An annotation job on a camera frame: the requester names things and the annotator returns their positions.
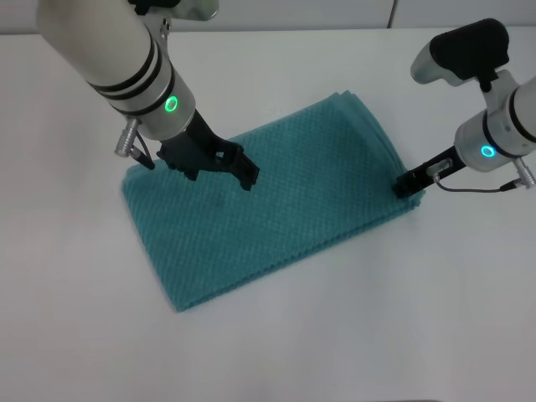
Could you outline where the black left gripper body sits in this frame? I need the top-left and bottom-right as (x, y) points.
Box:
(156, 110), (245, 176)

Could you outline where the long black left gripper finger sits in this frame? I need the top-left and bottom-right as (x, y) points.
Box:
(228, 145), (261, 193)

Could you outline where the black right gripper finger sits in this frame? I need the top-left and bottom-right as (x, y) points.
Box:
(393, 172), (428, 199)

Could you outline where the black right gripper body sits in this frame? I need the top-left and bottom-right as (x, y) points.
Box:
(407, 146), (464, 186)

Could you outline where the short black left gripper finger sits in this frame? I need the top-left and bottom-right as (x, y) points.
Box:
(167, 160), (201, 183)

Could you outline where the teal waffle-weave towel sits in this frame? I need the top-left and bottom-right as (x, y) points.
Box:
(121, 90), (425, 314)

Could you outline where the clear cable plug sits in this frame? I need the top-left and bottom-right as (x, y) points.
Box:
(426, 158), (454, 178)

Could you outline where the grey right arm cable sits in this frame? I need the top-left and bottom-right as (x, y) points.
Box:
(433, 169), (520, 194)

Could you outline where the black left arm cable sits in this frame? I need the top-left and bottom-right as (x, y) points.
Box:
(133, 137), (157, 171)

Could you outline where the right wrist camera housing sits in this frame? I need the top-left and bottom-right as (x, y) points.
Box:
(410, 17), (511, 89)

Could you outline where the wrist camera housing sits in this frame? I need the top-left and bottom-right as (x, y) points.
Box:
(410, 17), (511, 89)
(127, 0), (221, 22)

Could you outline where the left wrist camera housing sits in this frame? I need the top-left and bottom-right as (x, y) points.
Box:
(127, 0), (221, 22)

